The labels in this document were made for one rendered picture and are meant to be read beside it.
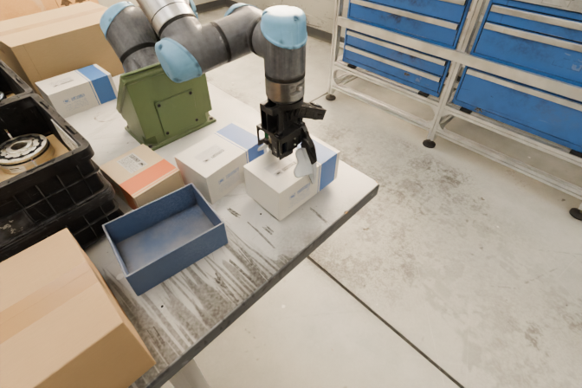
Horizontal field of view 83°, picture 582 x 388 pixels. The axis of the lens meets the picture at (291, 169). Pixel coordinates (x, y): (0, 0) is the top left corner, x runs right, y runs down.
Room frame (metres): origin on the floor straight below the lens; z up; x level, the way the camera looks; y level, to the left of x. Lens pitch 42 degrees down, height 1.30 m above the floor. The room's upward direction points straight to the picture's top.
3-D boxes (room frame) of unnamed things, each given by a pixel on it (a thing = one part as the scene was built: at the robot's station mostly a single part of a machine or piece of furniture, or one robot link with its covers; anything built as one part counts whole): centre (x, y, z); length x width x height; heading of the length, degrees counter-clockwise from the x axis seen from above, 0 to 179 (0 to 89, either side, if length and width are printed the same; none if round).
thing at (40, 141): (0.56, 0.58, 0.86); 0.10 x 0.10 x 0.01
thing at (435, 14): (1.97, -0.61, 0.60); 0.72 x 0.03 x 0.56; 45
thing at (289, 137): (0.56, 0.02, 0.92); 0.09 x 0.08 x 0.12; 135
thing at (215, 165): (0.65, 0.17, 0.74); 0.20 x 0.12 x 0.09; 140
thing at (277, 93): (0.56, 0.01, 1.00); 0.08 x 0.08 x 0.05
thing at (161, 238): (0.42, 0.26, 0.74); 0.20 x 0.15 x 0.07; 128
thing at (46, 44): (1.26, 0.86, 0.80); 0.40 x 0.30 x 0.20; 141
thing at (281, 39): (0.57, 0.01, 1.08); 0.09 x 0.08 x 0.11; 38
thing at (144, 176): (0.59, 0.37, 0.74); 0.16 x 0.12 x 0.07; 50
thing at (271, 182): (0.58, 0.00, 0.76); 0.20 x 0.12 x 0.09; 135
